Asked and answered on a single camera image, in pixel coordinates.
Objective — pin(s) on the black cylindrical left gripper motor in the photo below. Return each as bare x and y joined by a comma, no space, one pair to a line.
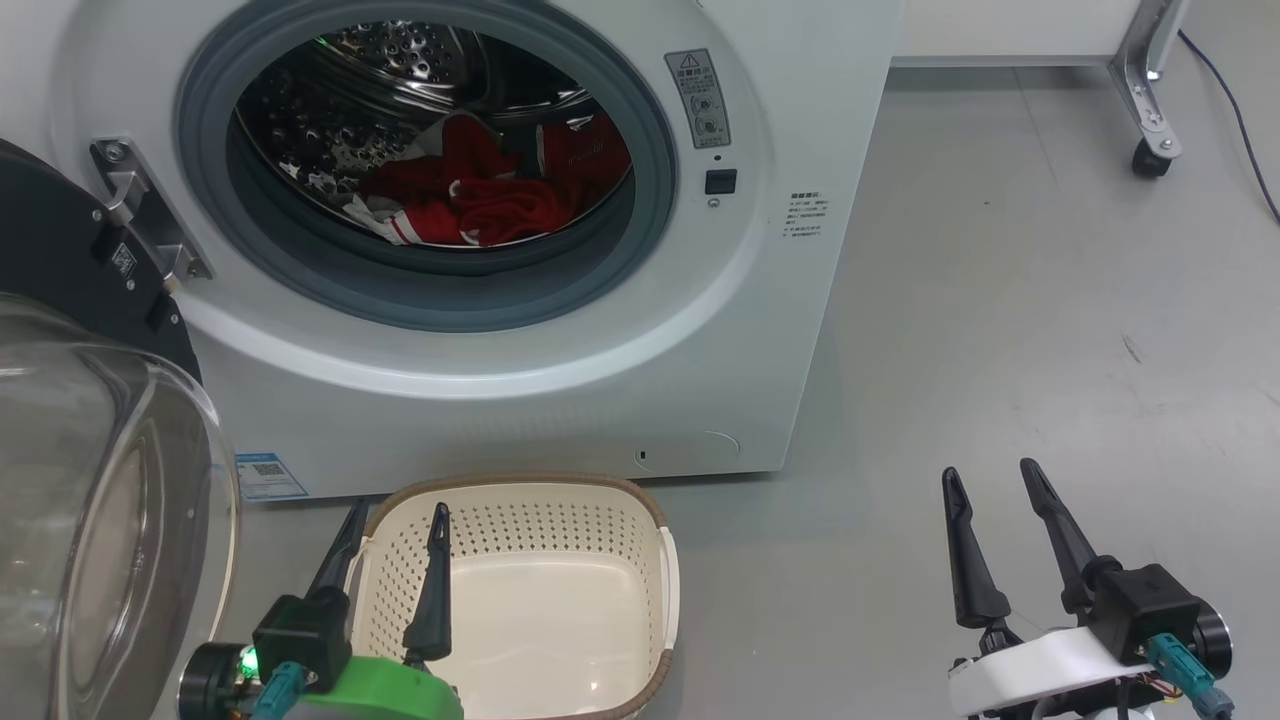
205,685

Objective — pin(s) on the white front-load washing machine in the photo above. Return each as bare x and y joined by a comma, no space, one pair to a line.
780,350

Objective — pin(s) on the small black text sticker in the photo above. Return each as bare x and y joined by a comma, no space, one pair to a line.
803,217

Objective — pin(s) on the washing machine glass door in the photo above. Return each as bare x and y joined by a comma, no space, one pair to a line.
80,480

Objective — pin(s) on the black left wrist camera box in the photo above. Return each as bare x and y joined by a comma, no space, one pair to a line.
300,630

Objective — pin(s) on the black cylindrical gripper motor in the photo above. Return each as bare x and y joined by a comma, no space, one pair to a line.
1215,640
205,685

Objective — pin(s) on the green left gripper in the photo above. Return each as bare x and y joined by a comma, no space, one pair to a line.
390,695

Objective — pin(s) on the white cabinet panel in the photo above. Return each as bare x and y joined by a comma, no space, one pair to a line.
1000,30

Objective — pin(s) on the stainless steel washing machine drum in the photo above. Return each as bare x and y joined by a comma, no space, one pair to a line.
310,130

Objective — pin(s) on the grey warning sticker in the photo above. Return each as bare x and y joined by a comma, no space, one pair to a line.
698,100

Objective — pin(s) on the cream perforated laundry basket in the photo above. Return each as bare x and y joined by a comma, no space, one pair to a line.
560,620

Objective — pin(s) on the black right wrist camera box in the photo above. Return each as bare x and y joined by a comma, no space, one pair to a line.
1140,610

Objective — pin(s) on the black cylindrical right gripper motor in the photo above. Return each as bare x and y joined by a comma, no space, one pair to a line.
1215,640

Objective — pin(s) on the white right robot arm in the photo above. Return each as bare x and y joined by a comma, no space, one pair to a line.
1130,714

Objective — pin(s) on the red and white jersey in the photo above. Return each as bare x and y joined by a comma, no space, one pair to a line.
500,210

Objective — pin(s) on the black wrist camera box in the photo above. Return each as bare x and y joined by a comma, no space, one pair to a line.
300,630
1140,610

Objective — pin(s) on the blue energy label sticker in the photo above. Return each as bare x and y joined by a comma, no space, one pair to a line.
268,477

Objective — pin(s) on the metal leg with caster wheel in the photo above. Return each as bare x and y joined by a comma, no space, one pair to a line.
1140,90

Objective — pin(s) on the white round filter cover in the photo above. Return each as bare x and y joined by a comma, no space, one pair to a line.
695,452

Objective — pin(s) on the black door latch socket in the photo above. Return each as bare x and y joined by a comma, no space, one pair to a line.
721,182

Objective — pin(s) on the metal door hinge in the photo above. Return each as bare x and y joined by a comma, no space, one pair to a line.
140,210

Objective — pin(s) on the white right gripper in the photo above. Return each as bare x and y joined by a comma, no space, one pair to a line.
1030,665

